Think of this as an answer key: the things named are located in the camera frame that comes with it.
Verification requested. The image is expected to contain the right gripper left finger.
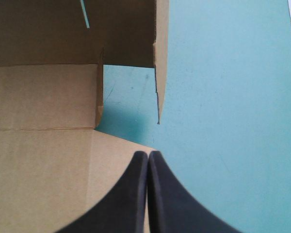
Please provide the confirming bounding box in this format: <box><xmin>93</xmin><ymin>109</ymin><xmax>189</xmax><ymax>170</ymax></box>
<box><xmin>56</xmin><ymin>151</ymin><xmax>149</xmax><ymax>233</ymax></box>

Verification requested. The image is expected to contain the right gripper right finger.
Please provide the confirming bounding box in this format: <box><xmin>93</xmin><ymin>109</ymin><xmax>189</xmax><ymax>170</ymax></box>
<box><xmin>147</xmin><ymin>150</ymin><xmax>243</xmax><ymax>233</ymax></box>

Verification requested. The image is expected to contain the brown cardboard box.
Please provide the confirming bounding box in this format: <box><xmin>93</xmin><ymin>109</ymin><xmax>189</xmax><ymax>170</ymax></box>
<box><xmin>0</xmin><ymin>0</ymin><xmax>170</xmax><ymax>233</ymax></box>

